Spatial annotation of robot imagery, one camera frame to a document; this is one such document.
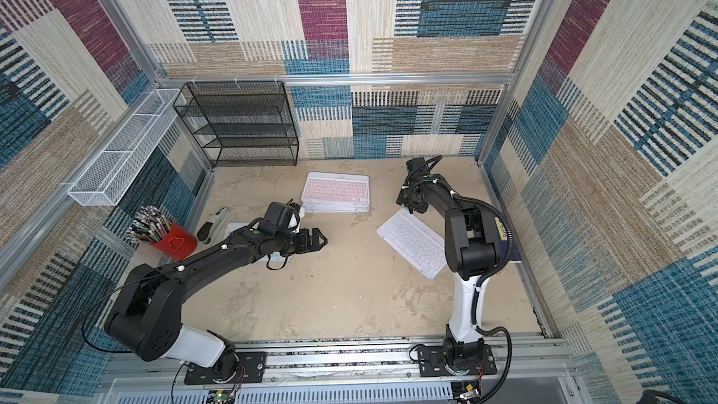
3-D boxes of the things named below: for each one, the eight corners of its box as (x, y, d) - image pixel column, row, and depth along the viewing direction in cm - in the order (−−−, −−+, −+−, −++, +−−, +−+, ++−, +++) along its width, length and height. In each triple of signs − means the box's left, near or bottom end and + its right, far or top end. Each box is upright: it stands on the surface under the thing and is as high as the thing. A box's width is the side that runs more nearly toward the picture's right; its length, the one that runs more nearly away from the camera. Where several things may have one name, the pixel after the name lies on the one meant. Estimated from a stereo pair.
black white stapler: (201, 244, 99) (194, 237, 95) (213, 214, 107) (208, 206, 103) (218, 244, 99) (212, 237, 95) (229, 214, 107) (224, 206, 103)
